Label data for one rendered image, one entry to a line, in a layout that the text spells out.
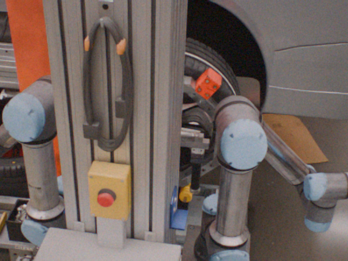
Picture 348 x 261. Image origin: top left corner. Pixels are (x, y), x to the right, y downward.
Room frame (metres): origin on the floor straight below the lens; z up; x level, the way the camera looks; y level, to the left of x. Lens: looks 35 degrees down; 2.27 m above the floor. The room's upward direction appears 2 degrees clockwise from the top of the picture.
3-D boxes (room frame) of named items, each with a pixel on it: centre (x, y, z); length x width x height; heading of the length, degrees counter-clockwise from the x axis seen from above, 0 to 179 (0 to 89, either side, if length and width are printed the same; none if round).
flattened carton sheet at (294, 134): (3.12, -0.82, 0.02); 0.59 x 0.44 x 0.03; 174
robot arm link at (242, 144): (1.21, -0.18, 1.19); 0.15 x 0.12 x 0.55; 6
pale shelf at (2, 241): (1.76, 0.60, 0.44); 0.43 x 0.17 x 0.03; 84
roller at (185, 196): (2.07, -0.09, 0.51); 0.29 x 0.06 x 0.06; 174
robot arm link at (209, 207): (1.34, -0.17, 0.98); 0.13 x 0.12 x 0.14; 6
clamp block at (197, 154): (1.76, -0.11, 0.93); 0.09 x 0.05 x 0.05; 174
